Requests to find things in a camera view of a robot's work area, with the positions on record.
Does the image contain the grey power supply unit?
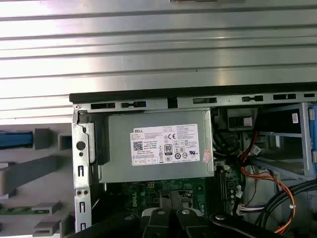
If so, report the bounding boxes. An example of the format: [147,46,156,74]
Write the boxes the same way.
[99,109,215,184]

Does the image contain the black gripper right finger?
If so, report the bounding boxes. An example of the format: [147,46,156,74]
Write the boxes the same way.
[174,190,283,238]

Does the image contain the grey optical drive cage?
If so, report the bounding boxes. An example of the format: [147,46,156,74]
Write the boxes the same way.
[256,101,314,180]

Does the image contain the hard disk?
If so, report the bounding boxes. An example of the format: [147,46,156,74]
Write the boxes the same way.
[0,131,34,149]

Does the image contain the grey parts rack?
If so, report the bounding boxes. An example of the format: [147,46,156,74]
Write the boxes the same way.
[0,123,76,238]

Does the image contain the black RAM slot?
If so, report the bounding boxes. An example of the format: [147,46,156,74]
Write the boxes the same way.
[221,168,230,214]
[213,168,222,214]

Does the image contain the CPU socket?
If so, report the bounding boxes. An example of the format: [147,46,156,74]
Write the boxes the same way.
[159,189,199,214]

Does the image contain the black PC case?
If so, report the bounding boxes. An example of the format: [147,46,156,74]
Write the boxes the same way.
[69,85,317,238]

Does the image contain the black cable bundle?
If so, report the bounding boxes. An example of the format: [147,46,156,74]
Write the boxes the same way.
[252,177,317,238]

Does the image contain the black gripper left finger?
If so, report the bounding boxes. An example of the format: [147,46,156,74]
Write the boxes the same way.
[66,190,178,238]

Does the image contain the green motherboard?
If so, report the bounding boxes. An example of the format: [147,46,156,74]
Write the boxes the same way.
[123,161,247,224]

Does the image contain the blue drive bay latch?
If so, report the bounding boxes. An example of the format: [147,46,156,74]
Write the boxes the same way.
[307,103,317,174]

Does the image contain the orange yellow wire bundle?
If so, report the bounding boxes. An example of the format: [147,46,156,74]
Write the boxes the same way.
[236,146,298,236]

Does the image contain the green RAM stick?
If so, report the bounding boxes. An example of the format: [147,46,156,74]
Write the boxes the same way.
[0,206,42,216]

